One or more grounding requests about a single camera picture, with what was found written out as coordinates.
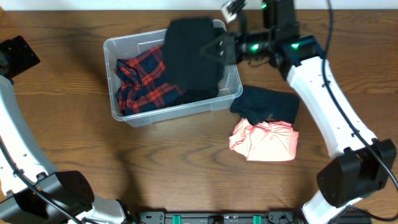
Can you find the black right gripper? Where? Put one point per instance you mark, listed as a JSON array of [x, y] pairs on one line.
[[234, 45]]

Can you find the black garment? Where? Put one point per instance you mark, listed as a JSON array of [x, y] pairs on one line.
[[185, 66]]

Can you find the black cloth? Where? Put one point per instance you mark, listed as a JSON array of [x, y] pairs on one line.
[[191, 96]]

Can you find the dark teal garment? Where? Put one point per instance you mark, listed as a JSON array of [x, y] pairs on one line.
[[258, 105]]

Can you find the red plaid flannel shirt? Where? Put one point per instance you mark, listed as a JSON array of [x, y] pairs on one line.
[[144, 84]]

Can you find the pink garment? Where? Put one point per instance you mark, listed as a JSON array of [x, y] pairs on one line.
[[266, 142]]

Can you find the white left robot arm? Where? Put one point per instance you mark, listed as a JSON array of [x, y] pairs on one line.
[[35, 190]]

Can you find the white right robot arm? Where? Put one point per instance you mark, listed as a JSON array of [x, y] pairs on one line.
[[361, 164]]

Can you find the clear plastic storage bin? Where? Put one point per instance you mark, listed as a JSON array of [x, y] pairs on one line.
[[230, 86]]

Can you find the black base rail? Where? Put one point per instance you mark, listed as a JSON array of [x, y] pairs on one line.
[[270, 217]]

